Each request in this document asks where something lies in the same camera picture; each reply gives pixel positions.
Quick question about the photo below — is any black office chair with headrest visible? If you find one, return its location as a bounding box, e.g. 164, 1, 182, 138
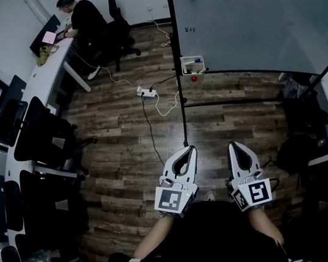
81, 0, 144, 77

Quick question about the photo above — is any olive green bag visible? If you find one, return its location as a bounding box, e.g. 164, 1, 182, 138
34, 43, 62, 67

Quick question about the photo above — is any white laptop charging cable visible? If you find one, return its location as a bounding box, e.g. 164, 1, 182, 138
68, 35, 144, 100

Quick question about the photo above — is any white wall socket cable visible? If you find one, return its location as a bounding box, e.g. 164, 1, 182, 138
144, 5, 174, 50

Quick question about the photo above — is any person's shoe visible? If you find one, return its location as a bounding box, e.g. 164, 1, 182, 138
203, 189, 219, 204

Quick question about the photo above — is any black backpack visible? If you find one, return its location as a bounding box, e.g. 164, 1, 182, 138
273, 130, 328, 178

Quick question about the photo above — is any looped white cable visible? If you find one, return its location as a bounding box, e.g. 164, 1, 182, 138
152, 88, 184, 118

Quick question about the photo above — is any dark garment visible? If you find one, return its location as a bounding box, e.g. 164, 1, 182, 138
276, 66, 328, 140

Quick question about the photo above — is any long black floor cable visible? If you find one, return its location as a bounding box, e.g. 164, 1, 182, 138
140, 93, 166, 169

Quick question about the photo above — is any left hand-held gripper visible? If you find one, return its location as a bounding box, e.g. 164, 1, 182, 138
145, 144, 207, 222

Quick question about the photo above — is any long white curved desk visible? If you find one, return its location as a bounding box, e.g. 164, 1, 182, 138
0, 15, 118, 260

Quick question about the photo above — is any person's black shirt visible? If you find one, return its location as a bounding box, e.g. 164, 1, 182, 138
123, 189, 291, 262

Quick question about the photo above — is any person's right forearm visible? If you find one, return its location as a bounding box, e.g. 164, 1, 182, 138
246, 203, 287, 250

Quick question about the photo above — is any white power strip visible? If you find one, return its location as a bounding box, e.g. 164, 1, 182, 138
136, 85, 159, 100

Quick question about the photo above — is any black mesh office chair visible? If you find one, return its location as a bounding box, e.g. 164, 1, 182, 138
0, 224, 82, 262
0, 86, 103, 189
0, 158, 106, 246

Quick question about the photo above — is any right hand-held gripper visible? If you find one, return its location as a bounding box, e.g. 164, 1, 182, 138
220, 136, 276, 214

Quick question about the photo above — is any white marker tray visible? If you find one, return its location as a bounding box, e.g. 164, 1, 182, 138
178, 53, 209, 90

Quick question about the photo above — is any pink laptop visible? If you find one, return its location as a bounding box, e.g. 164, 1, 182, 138
40, 29, 60, 48

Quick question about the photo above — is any glass whiteboard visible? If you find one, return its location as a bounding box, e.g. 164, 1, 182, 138
171, 0, 328, 96

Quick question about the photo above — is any person's left forearm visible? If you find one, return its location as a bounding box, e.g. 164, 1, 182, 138
128, 214, 181, 260

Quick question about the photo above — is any short black cable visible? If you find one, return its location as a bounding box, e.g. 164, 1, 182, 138
147, 74, 180, 94

